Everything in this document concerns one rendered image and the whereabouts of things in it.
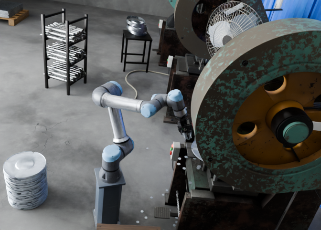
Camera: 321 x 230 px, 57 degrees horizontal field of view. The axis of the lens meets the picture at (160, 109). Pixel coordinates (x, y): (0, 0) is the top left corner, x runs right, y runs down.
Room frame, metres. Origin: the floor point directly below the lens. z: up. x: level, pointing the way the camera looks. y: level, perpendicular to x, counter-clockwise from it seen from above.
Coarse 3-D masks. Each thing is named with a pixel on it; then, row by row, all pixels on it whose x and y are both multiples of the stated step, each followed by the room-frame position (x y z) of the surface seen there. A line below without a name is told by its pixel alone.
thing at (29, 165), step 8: (24, 152) 1.74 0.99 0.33; (32, 152) 1.75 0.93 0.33; (16, 160) 1.64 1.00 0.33; (24, 160) 1.64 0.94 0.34; (32, 160) 1.66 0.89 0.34; (40, 160) 1.68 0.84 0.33; (8, 168) 1.54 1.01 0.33; (16, 168) 1.56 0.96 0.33; (24, 168) 1.56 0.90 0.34; (32, 168) 1.58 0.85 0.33; (40, 168) 1.60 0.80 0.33; (24, 176) 1.50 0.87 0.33
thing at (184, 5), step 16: (192, 0) 2.86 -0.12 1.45; (208, 0) 2.94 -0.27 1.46; (224, 0) 3.16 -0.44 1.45; (240, 0) 2.97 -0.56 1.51; (256, 0) 2.90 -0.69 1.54; (176, 16) 2.85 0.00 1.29; (192, 16) 2.94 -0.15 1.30; (208, 16) 2.94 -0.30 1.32; (192, 32) 2.86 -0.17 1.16; (192, 48) 2.87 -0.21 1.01; (208, 48) 2.88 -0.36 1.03; (176, 64) 3.55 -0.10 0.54; (192, 64) 3.22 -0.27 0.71; (176, 80) 3.07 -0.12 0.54; (192, 80) 3.08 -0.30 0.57
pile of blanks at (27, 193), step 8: (8, 176) 1.49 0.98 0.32; (32, 176) 1.51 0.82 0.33; (40, 176) 1.57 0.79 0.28; (8, 184) 1.49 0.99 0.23; (16, 184) 1.47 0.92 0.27; (24, 184) 1.48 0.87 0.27; (32, 184) 1.51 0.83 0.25; (40, 184) 1.55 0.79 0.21; (8, 192) 1.50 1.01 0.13; (16, 192) 1.47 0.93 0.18; (24, 192) 1.48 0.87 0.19; (32, 192) 1.50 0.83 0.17; (40, 192) 1.55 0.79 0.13; (16, 200) 1.47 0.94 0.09; (24, 200) 1.48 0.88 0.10; (32, 200) 1.50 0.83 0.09; (40, 200) 1.55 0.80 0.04; (16, 208) 1.47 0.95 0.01; (24, 208) 1.48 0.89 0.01; (32, 208) 1.50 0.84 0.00
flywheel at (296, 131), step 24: (312, 72) 1.18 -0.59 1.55; (264, 96) 1.17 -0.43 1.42; (288, 96) 1.18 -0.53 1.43; (312, 96) 1.19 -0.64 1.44; (240, 120) 1.16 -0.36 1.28; (264, 120) 1.17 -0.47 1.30; (288, 120) 1.06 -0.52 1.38; (312, 120) 1.19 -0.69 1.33; (240, 144) 1.16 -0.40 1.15; (264, 144) 1.18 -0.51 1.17; (288, 144) 1.07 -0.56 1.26; (312, 144) 1.20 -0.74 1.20
